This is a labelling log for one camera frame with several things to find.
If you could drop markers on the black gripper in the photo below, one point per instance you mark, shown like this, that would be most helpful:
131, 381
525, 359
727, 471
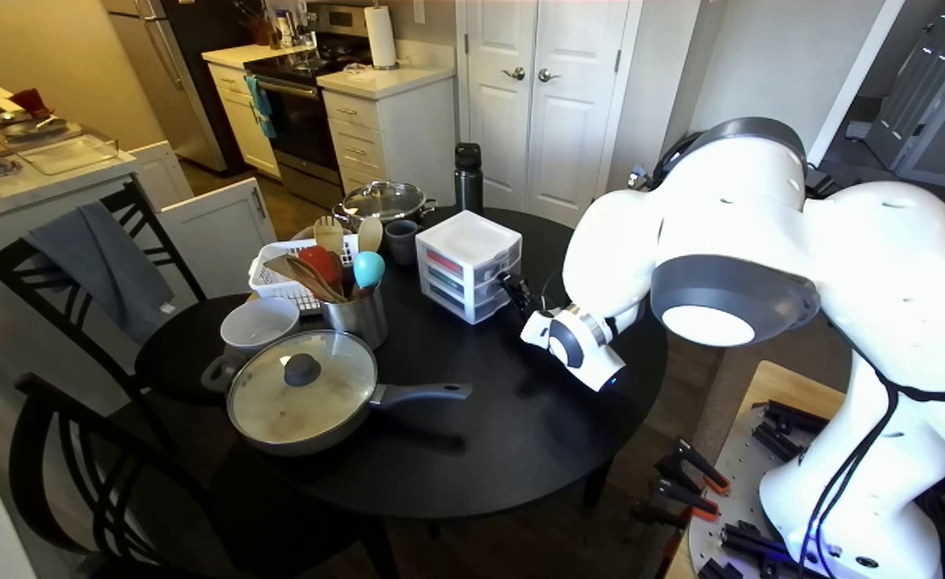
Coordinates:
519, 294

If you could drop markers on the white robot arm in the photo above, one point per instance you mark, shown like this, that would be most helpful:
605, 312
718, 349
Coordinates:
727, 250

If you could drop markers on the white plastic drawer unit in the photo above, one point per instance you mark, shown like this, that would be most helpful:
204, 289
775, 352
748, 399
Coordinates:
461, 266

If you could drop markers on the black water bottle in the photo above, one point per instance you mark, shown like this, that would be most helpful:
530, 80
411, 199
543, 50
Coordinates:
471, 176

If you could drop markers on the grey mug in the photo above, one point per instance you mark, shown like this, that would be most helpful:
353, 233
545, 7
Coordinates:
400, 235

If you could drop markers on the metal utensil holder cup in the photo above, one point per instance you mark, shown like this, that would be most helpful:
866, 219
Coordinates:
363, 318

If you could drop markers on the round black table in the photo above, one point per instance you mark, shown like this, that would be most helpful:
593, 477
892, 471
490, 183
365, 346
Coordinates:
505, 483

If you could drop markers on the white double door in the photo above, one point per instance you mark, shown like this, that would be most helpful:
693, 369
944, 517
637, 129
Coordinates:
543, 88

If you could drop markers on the black orange bar clamp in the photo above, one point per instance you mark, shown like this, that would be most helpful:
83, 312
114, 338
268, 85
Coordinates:
686, 455

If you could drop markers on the grey frying pan with lid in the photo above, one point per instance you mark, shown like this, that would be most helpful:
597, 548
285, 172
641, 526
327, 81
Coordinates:
311, 392

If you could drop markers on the black kitchen stove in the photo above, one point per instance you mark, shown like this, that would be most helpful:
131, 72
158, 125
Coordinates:
296, 115

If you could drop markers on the white bowl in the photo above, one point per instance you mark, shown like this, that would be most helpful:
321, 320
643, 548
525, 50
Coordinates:
259, 324

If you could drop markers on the light wooden side table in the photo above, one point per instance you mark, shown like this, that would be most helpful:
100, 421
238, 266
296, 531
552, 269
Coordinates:
726, 435

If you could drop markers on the paper towel roll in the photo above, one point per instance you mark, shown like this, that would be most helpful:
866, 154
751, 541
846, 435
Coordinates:
382, 37

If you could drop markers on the black wooden chair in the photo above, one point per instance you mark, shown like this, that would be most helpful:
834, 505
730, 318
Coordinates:
100, 254

